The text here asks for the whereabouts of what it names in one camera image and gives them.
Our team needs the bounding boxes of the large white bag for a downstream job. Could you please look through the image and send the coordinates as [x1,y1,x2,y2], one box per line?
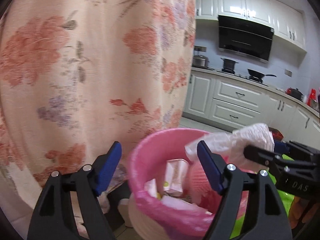
[185,123,274,172]

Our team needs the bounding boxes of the white plastic packet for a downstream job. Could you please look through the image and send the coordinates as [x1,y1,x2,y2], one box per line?
[163,159,189,197]

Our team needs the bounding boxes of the tall white foam stick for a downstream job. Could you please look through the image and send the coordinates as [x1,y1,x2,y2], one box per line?
[144,179,158,198]

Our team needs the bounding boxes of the white foam block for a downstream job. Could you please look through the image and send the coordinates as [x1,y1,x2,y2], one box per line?
[161,196,212,215]

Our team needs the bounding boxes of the yellow sponge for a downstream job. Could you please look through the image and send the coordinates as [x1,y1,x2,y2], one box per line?
[156,192,165,200]

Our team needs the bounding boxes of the white lower kitchen cabinets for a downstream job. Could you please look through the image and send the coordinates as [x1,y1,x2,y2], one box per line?
[183,68,319,148]

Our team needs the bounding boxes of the white kitchen cabinets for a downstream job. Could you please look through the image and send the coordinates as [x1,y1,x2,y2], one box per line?
[183,68,319,148]
[195,0,306,52]

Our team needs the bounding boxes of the pink lined trash bin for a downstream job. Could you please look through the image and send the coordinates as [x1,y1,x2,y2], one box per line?
[126,127,251,239]

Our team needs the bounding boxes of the white upper kitchen cabinets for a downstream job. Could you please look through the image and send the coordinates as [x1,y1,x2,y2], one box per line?
[195,0,306,52]

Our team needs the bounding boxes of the operator hand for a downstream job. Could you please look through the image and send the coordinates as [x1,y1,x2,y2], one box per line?
[288,196,319,229]

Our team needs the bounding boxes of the green cartoon tablecloth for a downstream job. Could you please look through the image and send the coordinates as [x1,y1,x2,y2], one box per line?
[228,169,293,239]

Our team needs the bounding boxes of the red floor bin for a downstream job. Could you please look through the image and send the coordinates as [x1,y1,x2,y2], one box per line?
[269,127,284,141]

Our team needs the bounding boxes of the red black casserole pot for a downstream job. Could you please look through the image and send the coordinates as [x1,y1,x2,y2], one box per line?
[286,88,303,101]

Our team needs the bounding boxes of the black frying pan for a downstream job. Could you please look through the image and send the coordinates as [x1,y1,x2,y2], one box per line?
[248,69,277,83]

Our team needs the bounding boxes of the black stock pot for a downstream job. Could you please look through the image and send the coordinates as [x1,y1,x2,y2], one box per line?
[221,58,238,74]

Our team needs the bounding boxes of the steel pressure cooker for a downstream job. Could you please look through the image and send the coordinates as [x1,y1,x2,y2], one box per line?
[192,51,209,68]

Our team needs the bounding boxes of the black range hood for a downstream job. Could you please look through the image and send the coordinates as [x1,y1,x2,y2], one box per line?
[218,15,274,62]

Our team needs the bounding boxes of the floral peach curtain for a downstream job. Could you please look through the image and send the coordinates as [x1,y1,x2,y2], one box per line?
[1,0,195,207]

